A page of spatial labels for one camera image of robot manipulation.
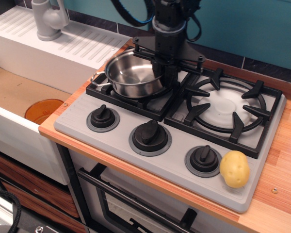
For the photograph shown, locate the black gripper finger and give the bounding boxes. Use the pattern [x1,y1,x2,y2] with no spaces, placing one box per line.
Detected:
[151,60,163,78]
[162,65,180,89]

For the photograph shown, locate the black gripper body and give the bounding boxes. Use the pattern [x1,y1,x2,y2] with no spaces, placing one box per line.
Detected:
[132,21,206,73]

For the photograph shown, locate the stainless steel pot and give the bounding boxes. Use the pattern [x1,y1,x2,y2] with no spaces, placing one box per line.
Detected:
[91,49,171,99]

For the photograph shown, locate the yellow toy potato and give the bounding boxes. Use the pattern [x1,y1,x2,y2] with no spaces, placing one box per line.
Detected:
[219,150,250,188]

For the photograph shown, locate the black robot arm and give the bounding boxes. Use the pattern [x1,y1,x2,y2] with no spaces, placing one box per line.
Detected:
[112,0,206,88]

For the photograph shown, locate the black middle stove knob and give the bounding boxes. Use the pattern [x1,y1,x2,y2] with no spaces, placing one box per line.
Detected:
[129,120,172,157]

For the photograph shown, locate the black stove knob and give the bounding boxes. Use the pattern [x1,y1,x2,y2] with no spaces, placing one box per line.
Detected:
[129,120,172,157]
[86,104,120,133]
[185,145,222,178]

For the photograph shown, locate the black left stove knob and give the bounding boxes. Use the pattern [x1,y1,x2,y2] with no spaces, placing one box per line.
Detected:
[86,104,120,133]

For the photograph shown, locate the grey toy stove top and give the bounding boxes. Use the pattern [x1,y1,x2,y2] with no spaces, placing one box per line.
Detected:
[53,63,287,214]

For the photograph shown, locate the black right stove knob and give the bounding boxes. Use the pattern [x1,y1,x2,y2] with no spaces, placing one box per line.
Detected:
[185,145,222,178]

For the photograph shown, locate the black left burner grate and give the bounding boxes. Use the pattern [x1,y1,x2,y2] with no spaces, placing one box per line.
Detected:
[85,46,198,122]

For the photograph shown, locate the black burner grate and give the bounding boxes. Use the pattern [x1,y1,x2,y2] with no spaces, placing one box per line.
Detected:
[164,68,286,159]
[85,46,198,122]

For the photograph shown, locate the white right burner cap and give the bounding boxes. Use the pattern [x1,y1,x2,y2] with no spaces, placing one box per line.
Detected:
[199,88,251,129]

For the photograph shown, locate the black right burner grate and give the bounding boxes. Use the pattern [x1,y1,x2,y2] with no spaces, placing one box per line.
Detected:
[164,68,286,159]

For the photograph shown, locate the grey toy faucet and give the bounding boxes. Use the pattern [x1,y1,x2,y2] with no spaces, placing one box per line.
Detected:
[32,0,69,41]

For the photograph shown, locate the white toy sink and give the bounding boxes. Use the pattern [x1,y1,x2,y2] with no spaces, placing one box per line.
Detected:
[0,6,129,185]

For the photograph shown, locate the wooden drawer fronts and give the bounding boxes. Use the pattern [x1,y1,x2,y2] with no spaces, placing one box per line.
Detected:
[0,152,86,233]

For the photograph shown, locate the oven door with black handle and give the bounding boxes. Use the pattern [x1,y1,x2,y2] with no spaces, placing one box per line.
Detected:
[77,164,242,233]

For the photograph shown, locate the black braided cable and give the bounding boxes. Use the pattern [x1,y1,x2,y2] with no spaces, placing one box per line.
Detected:
[0,190,22,233]

